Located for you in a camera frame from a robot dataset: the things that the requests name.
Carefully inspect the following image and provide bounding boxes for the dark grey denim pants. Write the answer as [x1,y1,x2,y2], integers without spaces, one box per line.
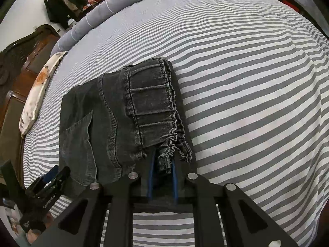
[59,57,221,214]

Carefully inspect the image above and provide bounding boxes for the blue-grey duvet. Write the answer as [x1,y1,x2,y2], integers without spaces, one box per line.
[50,0,214,57]

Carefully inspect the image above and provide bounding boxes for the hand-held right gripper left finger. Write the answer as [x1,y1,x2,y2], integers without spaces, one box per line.
[31,152,157,247]

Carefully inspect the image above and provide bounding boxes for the dark hanging coat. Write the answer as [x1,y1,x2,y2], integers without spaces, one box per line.
[44,0,89,30]

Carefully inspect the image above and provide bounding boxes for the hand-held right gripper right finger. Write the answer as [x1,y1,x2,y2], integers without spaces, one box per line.
[171,157,300,247]

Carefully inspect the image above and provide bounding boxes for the floral print pillow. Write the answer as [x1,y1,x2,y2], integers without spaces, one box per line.
[19,51,67,137]

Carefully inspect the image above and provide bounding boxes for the dark wooden headboard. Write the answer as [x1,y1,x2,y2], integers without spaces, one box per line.
[0,24,61,186]

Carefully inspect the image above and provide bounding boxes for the grey white striped bed sheet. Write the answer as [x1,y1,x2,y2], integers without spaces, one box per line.
[23,0,329,247]

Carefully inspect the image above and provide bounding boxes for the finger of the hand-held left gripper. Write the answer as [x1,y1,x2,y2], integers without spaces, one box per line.
[45,166,71,186]
[25,177,53,197]

